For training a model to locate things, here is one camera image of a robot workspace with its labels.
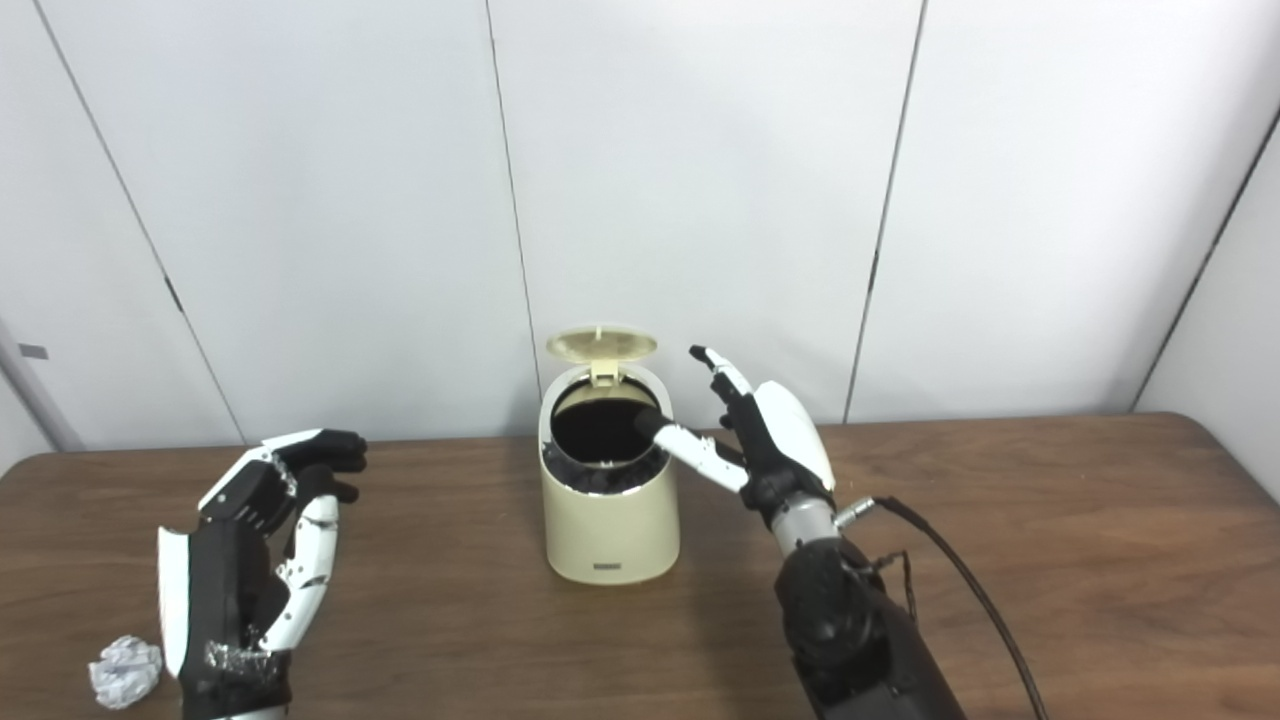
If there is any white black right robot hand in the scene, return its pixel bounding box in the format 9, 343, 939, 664
635, 346, 837, 526

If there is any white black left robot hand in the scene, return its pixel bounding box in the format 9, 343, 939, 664
157, 429, 368, 720

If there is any white paper ball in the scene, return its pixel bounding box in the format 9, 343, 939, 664
88, 635, 163, 710

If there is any cream-colored bin body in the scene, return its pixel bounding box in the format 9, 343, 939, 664
538, 362, 681, 586

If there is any cream round bin lid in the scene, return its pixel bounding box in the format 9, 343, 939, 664
546, 324, 659, 387

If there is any black bin liner bag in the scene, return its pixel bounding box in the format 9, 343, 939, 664
543, 380, 671, 497

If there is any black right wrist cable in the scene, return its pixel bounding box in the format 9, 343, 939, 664
835, 495, 1049, 720

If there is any gray wall corner strip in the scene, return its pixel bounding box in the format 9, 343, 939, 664
0, 320, 83, 451

